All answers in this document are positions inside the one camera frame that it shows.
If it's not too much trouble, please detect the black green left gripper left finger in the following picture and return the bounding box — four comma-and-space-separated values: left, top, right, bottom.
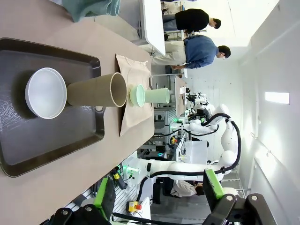
53, 177, 117, 225

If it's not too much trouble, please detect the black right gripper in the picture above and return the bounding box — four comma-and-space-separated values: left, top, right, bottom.
186, 92, 213, 122

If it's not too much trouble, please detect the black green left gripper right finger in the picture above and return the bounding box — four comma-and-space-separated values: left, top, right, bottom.
202, 168, 281, 225

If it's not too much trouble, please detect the light green cup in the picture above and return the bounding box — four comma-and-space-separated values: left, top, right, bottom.
143, 87, 171, 104

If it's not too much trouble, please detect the light green bowl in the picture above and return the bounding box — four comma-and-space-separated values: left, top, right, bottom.
127, 84, 146, 107

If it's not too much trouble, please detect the beige cloth mat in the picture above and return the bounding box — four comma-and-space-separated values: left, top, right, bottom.
115, 53, 154, 137

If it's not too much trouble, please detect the brown background table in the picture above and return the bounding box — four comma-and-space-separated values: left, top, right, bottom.
174, 75, 188, 118

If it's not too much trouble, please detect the seated person in beige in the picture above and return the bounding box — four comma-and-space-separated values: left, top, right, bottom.
170, 180, 205, 197

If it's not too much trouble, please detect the yellow box red stop button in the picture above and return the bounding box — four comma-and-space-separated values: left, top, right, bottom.
126, 201, 143, 213

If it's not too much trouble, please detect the white cabinet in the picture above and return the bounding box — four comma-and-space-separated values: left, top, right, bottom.
185, 140, 208, 164

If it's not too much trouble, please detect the black office chair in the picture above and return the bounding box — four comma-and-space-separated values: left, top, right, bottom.
151, 178, 171, 205

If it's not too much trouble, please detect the person in blue shirt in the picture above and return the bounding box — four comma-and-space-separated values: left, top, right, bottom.
150, 34, 232, 70

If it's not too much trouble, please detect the person in black top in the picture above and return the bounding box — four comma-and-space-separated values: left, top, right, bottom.
161, 8, 222, 34

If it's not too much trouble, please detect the white table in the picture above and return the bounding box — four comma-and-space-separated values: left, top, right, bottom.
140, 0, 166, 57

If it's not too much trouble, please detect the tan cup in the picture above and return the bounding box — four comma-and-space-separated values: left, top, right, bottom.
67, 72, 128, 108

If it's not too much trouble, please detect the white bowl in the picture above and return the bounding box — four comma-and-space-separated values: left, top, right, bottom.
24, 67, 68, 120

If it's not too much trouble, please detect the teal cloth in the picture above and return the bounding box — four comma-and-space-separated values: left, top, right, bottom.
60, 0, 120, 23

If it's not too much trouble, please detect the aluminium frame equipment rack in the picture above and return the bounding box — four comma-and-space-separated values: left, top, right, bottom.
140, 110, 188, 163

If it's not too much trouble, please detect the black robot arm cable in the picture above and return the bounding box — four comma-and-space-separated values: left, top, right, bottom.
137, 112, 242, 205

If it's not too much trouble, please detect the bright rectangular wall light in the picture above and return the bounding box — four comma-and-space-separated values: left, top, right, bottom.
265, 91, 290, 104

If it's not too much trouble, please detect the dark brown tray with handles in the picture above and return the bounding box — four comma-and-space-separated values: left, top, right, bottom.
0, 37, 105, 178

